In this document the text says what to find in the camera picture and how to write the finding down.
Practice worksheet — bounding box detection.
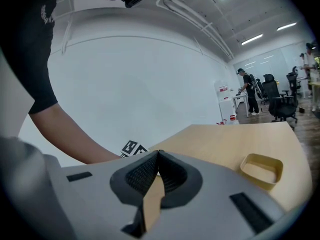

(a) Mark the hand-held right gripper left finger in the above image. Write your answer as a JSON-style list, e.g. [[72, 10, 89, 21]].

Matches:
[[42, 149, 161, 240]]

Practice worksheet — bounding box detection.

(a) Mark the person's left forearm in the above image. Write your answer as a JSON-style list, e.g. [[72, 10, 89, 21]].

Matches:
[[28, 101, 121, 165]]

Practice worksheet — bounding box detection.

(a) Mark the white cabinet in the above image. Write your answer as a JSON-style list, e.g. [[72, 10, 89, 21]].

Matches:
[[213, 80, 240, 125]]

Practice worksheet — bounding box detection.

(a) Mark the wooden table with white legs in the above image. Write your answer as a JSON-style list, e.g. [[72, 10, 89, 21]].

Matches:
[[143, 123, 313, 232]]

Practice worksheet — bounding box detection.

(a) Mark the small white table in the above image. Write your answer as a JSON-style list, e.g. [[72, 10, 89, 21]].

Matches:
[[232, 93, 250, 118]]

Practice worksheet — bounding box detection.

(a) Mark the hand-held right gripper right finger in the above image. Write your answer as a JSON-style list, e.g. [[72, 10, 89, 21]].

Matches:
[[149, 149, 288, 240]]

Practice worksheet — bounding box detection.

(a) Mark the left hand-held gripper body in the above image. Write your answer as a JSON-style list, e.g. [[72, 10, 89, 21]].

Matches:
[[119, 140, 150, 159]]

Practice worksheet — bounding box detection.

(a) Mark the black office chair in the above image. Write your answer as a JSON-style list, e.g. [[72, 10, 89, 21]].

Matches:
[[285, 65, 303, 103], [262, 73, 300, 130]]

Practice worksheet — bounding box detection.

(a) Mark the ceiling light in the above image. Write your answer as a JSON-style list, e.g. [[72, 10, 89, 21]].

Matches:
[[240, 33, 264, 46], [276, 22, 298, 32]]

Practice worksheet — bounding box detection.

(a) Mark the yellow rectangular container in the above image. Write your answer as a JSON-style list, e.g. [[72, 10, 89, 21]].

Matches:
[[239, 153, 284, 191]]

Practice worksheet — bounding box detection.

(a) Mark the person's black clothing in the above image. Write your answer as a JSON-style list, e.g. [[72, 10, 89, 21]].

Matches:
[[0, 0, 64, 115]]

